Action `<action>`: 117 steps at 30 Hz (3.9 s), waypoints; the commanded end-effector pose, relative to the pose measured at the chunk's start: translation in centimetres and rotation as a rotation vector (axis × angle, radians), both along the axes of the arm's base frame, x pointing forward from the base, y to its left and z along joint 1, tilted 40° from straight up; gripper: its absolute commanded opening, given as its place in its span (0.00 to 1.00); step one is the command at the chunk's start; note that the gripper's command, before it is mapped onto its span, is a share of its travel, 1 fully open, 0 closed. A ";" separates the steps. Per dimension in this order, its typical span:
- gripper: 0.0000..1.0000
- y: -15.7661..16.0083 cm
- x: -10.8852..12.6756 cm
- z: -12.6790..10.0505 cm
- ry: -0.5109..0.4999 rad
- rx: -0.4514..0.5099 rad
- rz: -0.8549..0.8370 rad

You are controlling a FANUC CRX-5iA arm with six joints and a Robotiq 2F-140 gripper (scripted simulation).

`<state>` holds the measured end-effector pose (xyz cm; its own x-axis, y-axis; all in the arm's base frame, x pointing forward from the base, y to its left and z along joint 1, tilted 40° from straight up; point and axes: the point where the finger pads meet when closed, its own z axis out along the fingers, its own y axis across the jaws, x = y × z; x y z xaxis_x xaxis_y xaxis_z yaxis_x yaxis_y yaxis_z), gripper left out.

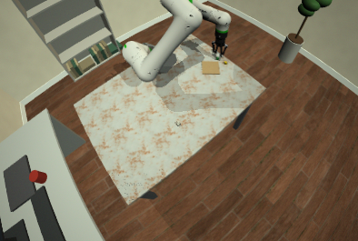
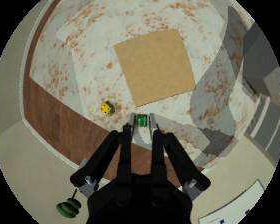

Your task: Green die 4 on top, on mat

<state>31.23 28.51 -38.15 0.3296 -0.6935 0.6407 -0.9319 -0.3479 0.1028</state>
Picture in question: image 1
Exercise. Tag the tan square mat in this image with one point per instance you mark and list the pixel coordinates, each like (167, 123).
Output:
(210, 67)

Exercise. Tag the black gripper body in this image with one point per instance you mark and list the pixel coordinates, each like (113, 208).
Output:
(219, 41)

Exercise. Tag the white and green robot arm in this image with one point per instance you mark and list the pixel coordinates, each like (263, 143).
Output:
(187, 18)

